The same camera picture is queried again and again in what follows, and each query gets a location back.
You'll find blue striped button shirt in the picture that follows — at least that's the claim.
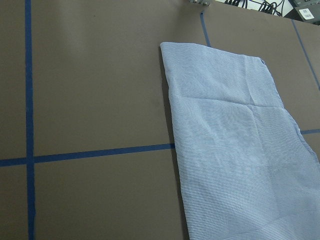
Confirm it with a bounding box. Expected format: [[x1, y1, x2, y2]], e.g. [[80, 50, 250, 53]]
[[160, 42, 320, 240]]

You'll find aluminium frame post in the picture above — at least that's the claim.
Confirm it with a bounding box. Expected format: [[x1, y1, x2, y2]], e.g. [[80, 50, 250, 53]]
[[188, 0, 212, 6]]

